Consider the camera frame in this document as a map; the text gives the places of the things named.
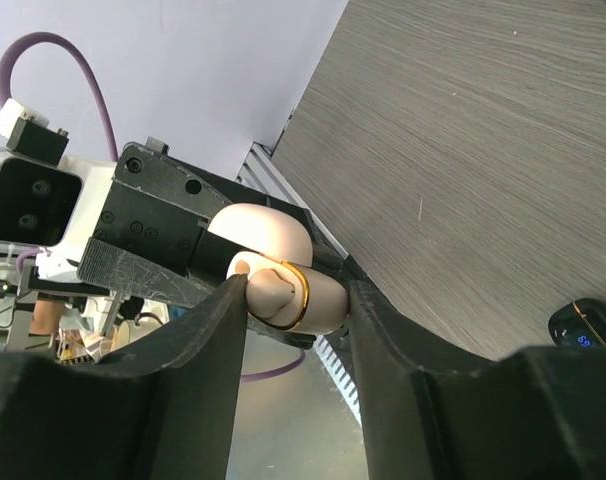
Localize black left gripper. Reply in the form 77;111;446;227
77;142;354;351

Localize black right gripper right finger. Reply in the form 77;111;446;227
349;281;606;479

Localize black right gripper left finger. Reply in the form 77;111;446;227
0;276;247;479

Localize black earbud charging case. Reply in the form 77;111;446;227
547;298;606;348

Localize pink white earbud case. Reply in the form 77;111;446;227
207;203;348;335

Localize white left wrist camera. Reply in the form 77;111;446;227
0;99;116;283

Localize white slotted cable duct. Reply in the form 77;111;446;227
314;336;360;417

